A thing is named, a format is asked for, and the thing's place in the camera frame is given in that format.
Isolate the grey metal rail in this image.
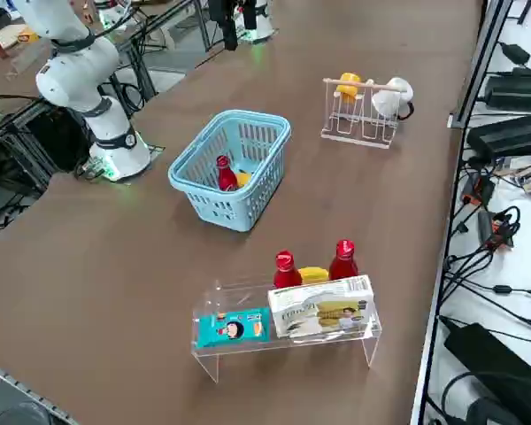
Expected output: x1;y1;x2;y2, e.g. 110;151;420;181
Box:
0;357;81;425

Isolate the big black power adapter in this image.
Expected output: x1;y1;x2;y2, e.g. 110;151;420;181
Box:
442;321;531;399

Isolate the black metal frame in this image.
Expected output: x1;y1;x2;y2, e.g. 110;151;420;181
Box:
0;95;94;198

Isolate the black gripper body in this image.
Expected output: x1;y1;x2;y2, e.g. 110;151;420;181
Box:
207;0;238;27

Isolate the white cup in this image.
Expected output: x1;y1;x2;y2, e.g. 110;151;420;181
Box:
371;77;415;120

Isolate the small black power adapter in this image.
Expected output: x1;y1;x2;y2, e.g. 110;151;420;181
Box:
498;42;531;66

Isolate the yellow cup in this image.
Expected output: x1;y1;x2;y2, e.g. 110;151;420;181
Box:
335;72;362;104

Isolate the red cola bottle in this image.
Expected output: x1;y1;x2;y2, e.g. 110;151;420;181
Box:
328;239;359;281
216;154;239;192
273;250;303;289

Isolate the teal snack packet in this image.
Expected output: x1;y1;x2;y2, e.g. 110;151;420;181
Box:
196;307;271;349

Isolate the clear acrylic rack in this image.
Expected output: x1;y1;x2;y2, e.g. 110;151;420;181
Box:
189;274;383;384

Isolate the yellow starfruit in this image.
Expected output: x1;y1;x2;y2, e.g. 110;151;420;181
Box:
298;266;331;285

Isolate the large black power brick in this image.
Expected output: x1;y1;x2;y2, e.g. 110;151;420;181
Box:
466;112;531;163

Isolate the small clear acrylic stand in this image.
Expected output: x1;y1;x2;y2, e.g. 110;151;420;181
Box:
4;43;50;80

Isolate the light blue plastic basket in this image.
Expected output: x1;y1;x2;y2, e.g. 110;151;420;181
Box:
167;109;292;233

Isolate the brown cardboard piece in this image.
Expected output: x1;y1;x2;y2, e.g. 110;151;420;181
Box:
0;21;32;52

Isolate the white biscuit box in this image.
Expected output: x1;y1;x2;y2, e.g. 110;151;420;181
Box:
267;274;376;340

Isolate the aluminium edge rail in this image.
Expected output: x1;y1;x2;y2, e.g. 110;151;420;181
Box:
447;0;514;130

